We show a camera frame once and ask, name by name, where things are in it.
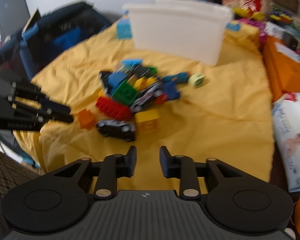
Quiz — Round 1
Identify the black white toy car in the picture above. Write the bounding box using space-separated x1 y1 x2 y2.
96 119 136 142

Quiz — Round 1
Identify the yellow duplo brick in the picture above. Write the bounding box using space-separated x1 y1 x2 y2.
134 109 160 134

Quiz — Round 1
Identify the long red duplo brick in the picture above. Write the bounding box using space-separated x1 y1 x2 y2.
96 96 134 121

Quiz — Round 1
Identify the green duplo brick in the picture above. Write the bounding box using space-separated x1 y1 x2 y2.
111 80 139 106

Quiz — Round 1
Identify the red green white race car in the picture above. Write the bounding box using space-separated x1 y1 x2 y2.
129 81 164 114

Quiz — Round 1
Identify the orange duplo brick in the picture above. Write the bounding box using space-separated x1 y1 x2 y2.
76 109 97 130

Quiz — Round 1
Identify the dark blue bag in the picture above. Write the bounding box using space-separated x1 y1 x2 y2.
0 2 111 80

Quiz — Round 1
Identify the blue duplo brick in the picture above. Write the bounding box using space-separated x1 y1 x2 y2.
108 71 127 88

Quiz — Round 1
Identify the blue arch block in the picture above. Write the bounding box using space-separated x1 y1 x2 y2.
162 81 181 100

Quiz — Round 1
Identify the pale green toy block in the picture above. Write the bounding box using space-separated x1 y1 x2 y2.
188 73 205 88

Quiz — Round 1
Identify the teal toy figure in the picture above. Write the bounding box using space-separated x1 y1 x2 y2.
161 72 190 83

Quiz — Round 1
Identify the light blue flat brick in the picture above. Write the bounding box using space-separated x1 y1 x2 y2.
121 59 142 67

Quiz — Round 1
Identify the grey cabinet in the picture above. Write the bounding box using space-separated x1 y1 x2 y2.
0 0 30 41

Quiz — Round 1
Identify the light blue small box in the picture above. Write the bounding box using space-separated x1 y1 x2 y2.
116 18 132 40

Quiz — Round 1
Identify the white baby wipes pack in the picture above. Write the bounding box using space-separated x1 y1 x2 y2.
271 93 300 192

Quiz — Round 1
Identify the white plastic storage bin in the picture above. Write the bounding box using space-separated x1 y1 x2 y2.
122 0 234 66

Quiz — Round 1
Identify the orange cardboard box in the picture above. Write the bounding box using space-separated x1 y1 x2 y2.
262 36 300 102

